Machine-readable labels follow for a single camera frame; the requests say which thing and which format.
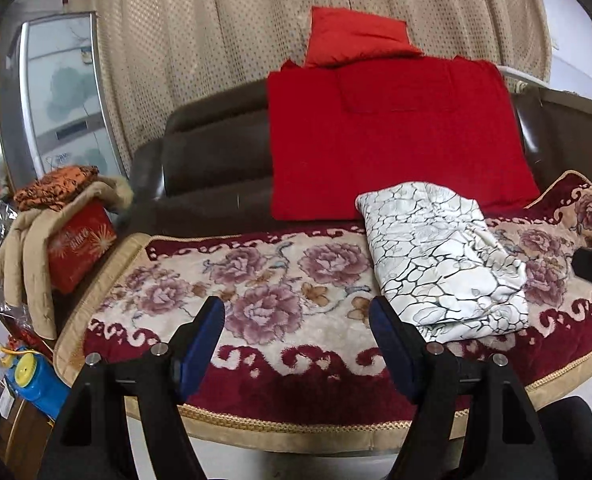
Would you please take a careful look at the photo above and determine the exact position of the red gift box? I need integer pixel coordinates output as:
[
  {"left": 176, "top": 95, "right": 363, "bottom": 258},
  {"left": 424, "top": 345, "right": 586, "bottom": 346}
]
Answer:
[{"left": 46, "top": 202, "right": 118, "bottom": 295}]

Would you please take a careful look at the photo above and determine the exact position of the white crackle-print garment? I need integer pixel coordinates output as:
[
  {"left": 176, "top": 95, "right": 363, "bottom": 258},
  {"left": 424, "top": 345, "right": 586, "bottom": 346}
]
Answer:
[{"left": 356, "top": 181, "right": 530, "bottom": 345}]

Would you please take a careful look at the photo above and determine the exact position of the white metal rail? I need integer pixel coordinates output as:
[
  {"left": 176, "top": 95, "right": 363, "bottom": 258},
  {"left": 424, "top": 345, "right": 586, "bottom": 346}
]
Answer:
[{"left": 496, "top": 64, "right": 552, "bottom": 87}]

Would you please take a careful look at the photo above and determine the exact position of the blue yellow plastic toy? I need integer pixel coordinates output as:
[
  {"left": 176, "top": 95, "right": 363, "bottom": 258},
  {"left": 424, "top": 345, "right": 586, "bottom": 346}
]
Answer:
[{"left": 3, "top": 345, "right": 72, "bottom": 417}]

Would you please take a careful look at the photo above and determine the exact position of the floral plush blanket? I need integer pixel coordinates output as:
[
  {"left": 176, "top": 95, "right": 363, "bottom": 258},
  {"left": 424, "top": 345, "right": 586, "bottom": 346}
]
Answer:
[{"left": 53, "top": 170, "right": 592, "bottom": 453}]

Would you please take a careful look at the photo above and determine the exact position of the silver refrigerator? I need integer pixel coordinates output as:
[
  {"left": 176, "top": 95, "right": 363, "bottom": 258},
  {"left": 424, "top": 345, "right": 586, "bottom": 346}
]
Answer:
[{"left": 0, "top": 12, "right": 127, "bottom": 181}]

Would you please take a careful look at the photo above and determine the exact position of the beige dotted curtain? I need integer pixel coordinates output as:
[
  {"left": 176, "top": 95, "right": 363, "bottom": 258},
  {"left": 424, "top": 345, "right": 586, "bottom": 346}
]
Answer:
[{"left": 61, "top": 0, "right": 556, "bottom": 176}]

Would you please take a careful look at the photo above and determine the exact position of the red pillow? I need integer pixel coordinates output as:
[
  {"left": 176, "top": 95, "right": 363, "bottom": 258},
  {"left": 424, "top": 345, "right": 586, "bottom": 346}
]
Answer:
[{"left": 303, "top": 6, "right": 423, "bottom": 68}]

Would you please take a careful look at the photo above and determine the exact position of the dark brown leather sofa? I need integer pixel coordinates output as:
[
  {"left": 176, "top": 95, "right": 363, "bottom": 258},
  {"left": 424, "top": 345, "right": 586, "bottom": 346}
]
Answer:
[{"left": 126, "top": 77, "right": 592, "bottom": 241}]

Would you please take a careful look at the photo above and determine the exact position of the orange black patterned cloth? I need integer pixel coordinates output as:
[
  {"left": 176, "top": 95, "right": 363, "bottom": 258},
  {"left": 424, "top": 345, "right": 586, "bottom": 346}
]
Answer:
[{"left": 13, "top": 165, "right": 101, "bottom": 212}]

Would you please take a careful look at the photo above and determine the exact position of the wooden cabinet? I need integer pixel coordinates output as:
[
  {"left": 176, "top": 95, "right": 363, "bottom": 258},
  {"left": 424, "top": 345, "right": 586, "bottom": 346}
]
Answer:
[{"left": 0, "top": 397, "right": 54, "bottom": 480}]

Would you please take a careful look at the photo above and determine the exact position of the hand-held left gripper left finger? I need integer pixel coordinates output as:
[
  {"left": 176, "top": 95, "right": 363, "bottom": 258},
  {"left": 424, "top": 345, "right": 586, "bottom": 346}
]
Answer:
[{"left": 38, "top": 296, "right": 225, "bottom": 480}]

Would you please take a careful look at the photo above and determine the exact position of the beige quilted coat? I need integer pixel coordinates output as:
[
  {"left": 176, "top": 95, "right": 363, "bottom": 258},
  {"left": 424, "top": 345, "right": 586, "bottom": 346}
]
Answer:
[{"left": 0, "top": 176, "right": 134, "bottom": 341}]

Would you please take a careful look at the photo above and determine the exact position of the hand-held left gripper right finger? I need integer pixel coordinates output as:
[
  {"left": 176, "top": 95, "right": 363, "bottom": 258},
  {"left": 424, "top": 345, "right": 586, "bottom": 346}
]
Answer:
[{"left": 368, "top": 296, "right": 559, "bottom": 480}]

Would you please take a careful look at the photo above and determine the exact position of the red blanket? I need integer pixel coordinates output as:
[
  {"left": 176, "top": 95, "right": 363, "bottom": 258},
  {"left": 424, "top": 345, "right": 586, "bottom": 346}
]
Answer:
[{"left": 267, "top": 56, "right": 541, "bottom": 222}]

